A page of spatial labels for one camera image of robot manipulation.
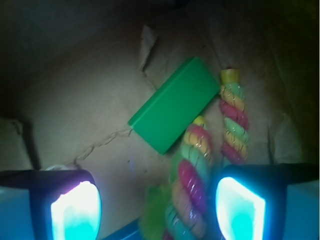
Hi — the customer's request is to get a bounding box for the multicolored twisted rope toy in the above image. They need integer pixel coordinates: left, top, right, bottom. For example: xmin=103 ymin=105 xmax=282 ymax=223
xmin=138 ymin=68 xmax=249 ymax=240

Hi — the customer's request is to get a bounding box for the blue rectangular block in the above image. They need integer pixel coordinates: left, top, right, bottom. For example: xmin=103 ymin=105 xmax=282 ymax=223
xmin=104 ymin=220 xmax=143 ymax=240

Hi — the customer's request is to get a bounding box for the brown paper bag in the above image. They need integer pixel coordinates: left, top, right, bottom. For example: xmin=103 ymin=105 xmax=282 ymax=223
xmin=0 ymin=0 xmax=320 ymax=239

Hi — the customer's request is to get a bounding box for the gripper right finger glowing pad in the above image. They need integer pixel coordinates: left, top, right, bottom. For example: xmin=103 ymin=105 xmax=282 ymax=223
xmin=215 ymin=163 xmax=320 ymax=240

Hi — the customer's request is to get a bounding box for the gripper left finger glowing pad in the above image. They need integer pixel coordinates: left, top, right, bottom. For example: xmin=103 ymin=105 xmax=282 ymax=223
xmin=0 ymin=170 xmax=102 ymax=240

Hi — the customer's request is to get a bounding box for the green rectangular block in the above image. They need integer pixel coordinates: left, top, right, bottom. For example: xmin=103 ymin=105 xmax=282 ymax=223
xmin=128 ymin=57 xmax=220 ymax=155

